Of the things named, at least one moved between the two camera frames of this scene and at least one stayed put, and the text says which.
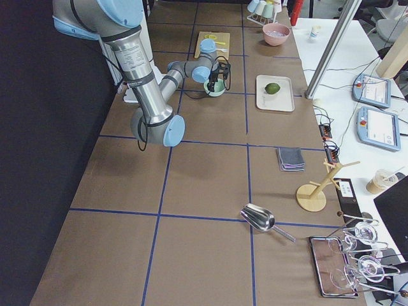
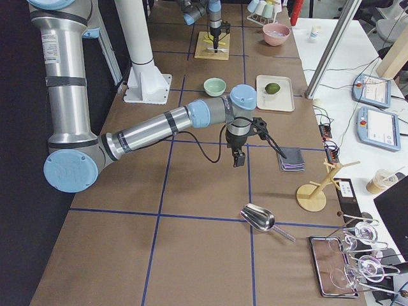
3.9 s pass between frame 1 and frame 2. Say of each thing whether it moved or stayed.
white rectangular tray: stayed
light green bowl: stayed
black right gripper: moved
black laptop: stayed
